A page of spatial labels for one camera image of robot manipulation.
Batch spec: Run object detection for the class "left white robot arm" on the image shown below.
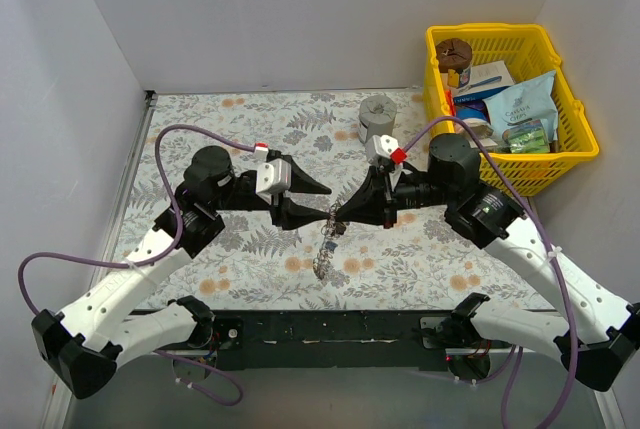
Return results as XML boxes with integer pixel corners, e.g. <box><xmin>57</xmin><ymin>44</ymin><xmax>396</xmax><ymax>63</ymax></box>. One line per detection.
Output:
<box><xmin>31</xmin><ymin>145</ymin><xmax>331</xmax><ymax>399</ymax></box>

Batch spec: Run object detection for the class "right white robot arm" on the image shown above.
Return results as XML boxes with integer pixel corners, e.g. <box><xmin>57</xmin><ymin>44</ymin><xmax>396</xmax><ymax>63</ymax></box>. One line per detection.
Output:
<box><xmin>336</xmin><ymin>134</ymin><xmax>639</xmax><ymax>392</ymax></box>

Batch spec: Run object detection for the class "floral table mat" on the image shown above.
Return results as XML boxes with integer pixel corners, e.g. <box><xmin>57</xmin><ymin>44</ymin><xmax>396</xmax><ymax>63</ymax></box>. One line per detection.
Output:
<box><xmin>115</xmin><ymin>92</ymin><xmax>546</xmax><ymax>310</ymax></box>

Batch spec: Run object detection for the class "green packet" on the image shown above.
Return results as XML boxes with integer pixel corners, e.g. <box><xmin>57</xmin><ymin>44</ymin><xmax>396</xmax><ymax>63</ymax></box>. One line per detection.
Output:
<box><xmin>503</xmin><ymin>120</ymin><xmax>550</xmax><ymax>154</ymax></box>

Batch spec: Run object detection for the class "white box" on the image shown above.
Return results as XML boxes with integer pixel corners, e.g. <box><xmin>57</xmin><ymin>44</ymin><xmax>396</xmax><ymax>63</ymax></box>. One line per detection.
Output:
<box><xmin>468</xmin><ymin>60</ymin><xmax>515</xmax><ymax>94</ymax></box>

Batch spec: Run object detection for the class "grey tape roll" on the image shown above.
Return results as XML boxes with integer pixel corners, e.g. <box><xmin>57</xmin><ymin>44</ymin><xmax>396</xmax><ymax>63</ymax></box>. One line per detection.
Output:
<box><xmin>358</xmin><ymin>95</ymin><xmax>397</xmax><ymax>144</ymax></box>

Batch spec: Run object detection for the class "light blue snack bag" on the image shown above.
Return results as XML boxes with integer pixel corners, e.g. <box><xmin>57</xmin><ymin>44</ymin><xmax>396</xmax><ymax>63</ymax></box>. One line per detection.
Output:
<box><xmin>484</xmin><ymin>70</ymin><xmax>558</xmax><ymax>141</ymax></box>

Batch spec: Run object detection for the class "yellow plastic basket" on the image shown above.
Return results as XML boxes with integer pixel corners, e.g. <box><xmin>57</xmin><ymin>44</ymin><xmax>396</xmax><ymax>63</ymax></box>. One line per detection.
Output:
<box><xmin>424</xmin><ymin>23</ymin><xmax>599</xmax><ymax>196</ymax></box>

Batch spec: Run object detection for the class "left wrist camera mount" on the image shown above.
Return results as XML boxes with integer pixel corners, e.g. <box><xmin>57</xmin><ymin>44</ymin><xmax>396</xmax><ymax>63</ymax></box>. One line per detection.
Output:
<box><xmin>253</xmin><ymin>142</ymin><xmax>292</xmax><ymax>203</ymax></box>

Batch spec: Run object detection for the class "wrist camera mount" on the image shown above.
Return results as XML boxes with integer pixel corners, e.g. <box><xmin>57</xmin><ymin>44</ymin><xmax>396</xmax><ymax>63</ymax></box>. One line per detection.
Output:
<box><xmin>365</xmin><ymin>135</ymin><xmax>407</xmax><ymax>171</ymax></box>
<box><xmin>253</xmin><ymin>142</ymin><xmax>292</xmax><ymax>203</ymax></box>

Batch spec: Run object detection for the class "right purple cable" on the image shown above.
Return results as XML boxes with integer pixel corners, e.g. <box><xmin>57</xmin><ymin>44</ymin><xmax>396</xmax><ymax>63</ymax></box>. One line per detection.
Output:
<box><xmin>403</xmin><ymin>116</ymin><xmax>581</xmax><ymax>429</ymax></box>

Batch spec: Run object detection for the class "purple cable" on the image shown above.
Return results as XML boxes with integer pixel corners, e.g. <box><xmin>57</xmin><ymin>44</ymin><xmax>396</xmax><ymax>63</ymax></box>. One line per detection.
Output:
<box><xmin>17</xmin><ymin>124</ymin><xmax>259</xmax><ymax>407</ymax></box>
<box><xmin>403</xmin><ymin>116</ymin><xmax>581</xmax><ymax>429</ymax></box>

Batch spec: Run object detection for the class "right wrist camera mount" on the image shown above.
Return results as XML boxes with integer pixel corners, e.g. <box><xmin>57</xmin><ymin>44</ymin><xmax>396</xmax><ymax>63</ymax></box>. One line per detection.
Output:
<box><xmin>365</xmin><ymin>135</ymin><xmax>407</xmax><ymax>171</ymax></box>

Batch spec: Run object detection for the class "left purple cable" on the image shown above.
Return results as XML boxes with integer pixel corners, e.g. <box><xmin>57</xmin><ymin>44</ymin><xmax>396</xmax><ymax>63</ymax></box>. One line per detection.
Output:
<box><xmin>17</xmin><ymin>124</ymin><xmax>259</xmax><ymax>407</ymax></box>

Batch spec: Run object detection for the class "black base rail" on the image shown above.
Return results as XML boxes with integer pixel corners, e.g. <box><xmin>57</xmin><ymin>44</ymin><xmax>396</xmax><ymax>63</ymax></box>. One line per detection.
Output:
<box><xmin>154</xmin><ymin>308</ymin><xmax>496</xmax><ymax>373</ymax></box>

